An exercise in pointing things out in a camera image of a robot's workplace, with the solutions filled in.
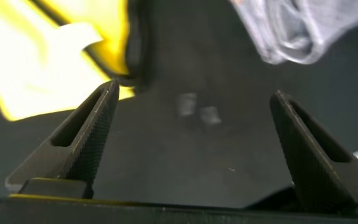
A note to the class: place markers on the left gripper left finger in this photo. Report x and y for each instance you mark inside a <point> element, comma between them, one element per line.
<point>79,146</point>

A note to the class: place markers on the grey towel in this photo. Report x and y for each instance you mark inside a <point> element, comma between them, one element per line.
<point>291,31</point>

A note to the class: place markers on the yellow microfiber towel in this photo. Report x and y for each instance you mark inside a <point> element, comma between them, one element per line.
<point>26,62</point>

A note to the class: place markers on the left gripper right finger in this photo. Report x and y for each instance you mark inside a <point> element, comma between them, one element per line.
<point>315,161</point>

